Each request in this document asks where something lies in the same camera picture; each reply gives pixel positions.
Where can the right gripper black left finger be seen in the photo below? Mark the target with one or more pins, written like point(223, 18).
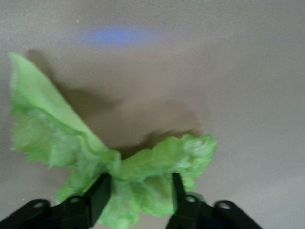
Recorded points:
point(100, 198)

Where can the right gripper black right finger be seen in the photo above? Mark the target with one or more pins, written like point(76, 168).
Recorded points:
point(190, 214)

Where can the green lettuce leaf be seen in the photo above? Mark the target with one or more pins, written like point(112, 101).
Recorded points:
point(59, 133)

